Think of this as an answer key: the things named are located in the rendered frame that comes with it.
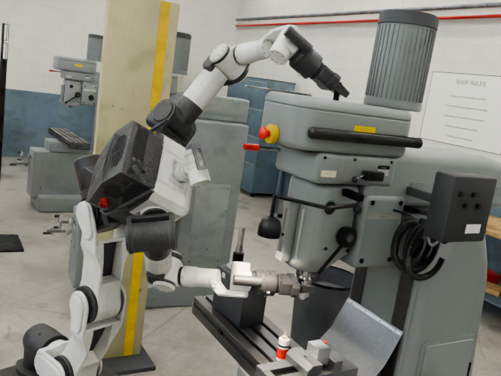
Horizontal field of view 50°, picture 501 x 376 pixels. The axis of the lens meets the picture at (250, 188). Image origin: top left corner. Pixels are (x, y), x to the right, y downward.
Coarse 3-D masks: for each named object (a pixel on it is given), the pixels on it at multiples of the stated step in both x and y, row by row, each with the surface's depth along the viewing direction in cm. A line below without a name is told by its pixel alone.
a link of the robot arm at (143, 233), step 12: (132, 228) 162; (144, 228) 162; (156, 228) 162; (132, 240) 160; (144, 240) 161; (156, 240) 162; (168, 240) 162; (144, 252) 171; (156, 252) 166; (168, 252) 171
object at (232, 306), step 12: (228, 264) 231; (228, 276) 225; (228, 288) 225; (216, 300) 232; (228, 300) 224; (240, 300) 217; (252, 300) 219; (264, 300) 222; (228, 312) 224; (240, 312) 217; (252, 312) 220; (240, 324) 218; (252, 324) 222
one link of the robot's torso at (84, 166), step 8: (80, 160) 199; (88, 160) 199; (96, 160) 200; (80, 168) 199; (88, 168) 196; (80, 176) 198; (88, 176) 195; (80, 184) 199; (88, 184) 195; (104, 216) 190; (104, 224) 190; (112, 224) 192; (120, 224) 197
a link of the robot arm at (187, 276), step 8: (176, 256) 189; (176, 264) 188; (168, 272) 186; (176, 272) 187; (184, 272) 188; (192, 272) 187; (200, 272) 187; (208, 272) 186; (176, 280) 187; (184, 280) 187; (192, 280) 187; (200, 280) 186; (208, 280) 186
